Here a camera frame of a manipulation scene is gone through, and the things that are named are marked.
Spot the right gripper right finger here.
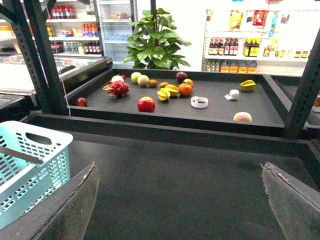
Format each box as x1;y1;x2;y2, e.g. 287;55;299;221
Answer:
261;162;320;240

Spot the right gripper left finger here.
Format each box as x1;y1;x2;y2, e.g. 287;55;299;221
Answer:
0;162;100;240

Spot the light blue plastic basket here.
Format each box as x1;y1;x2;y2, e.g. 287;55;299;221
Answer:
0;120;73;228

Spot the grey basket handle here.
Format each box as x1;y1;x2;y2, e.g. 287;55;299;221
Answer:
0;146;44;165

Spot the red green mango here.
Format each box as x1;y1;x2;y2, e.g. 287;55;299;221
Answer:
182;78;194;88

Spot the pink peach front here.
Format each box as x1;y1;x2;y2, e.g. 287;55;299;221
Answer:
233;112;252;122

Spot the small dark red fruit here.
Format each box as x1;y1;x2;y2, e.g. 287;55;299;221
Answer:
76;97;88;107

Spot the black display tray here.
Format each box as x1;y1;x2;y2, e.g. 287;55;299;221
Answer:
67;68;288;137

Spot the yellow starfruit far right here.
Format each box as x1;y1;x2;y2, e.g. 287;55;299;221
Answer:
240;80;256;92

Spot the yellow starfruit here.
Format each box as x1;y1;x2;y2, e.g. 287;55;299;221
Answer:
157;88;171;102
164;84;180;97
240;80;256;92

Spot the pink dragon fruit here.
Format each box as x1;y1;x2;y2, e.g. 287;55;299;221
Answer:
103;80;130;99

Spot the red apple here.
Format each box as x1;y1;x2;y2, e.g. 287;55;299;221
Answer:
137;96;156;113

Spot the glass top freezer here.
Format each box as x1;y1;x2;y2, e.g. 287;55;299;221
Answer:
0;51;114;97

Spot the white round fruit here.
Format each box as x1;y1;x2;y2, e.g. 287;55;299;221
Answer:
110;75;124;83

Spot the pale peach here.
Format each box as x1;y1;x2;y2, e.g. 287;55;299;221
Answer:
137;74;150;87

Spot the green apple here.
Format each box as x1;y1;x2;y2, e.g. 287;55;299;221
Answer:
130;72;142;84

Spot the yellow starfruit front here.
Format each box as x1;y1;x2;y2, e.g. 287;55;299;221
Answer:
157;88;171;102

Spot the brown kiwi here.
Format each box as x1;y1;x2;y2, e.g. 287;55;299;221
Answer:
148;79;158;88
159;82;169;88

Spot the orange persimmon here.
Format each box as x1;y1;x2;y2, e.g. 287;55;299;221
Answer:
178;83;193;97

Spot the yellow starfruit behind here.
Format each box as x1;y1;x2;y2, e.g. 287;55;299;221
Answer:
164;84;180;97

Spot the dark purple fruit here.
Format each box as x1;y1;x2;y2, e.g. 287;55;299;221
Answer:
175;71;188;83

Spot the green potted plant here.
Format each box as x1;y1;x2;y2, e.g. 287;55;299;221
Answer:
123;8;191;70

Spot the black right rack post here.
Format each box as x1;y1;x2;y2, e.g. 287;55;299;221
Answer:
283;33;320;139

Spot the white tape ring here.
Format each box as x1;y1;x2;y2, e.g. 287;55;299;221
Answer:
190;96;209;110

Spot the black metal rack post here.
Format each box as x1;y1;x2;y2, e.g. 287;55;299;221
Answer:
0;0;70;116

